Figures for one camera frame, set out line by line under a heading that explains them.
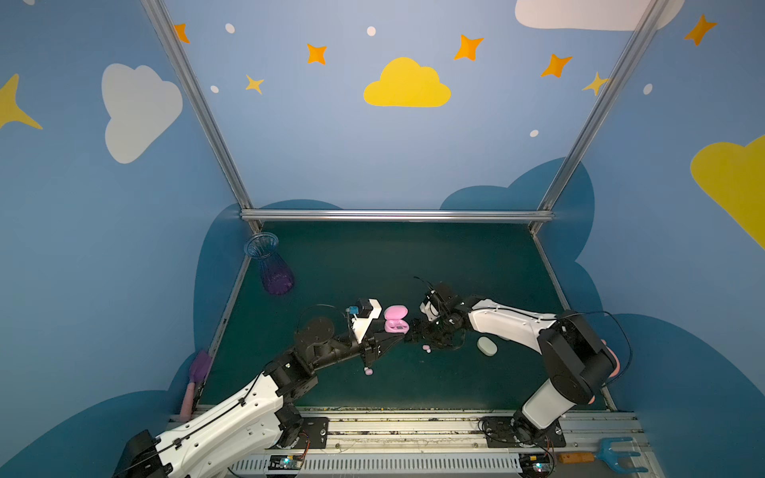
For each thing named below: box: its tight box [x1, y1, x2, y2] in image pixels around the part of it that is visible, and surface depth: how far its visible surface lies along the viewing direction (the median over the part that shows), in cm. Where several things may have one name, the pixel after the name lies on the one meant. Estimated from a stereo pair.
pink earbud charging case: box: [383, 304, 411, 335], surface depth 68 cm
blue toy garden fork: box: [557, 437, 649, 475], surface depth 72 cm
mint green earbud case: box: [476, 336, 499, 357], surface depth 90 cm
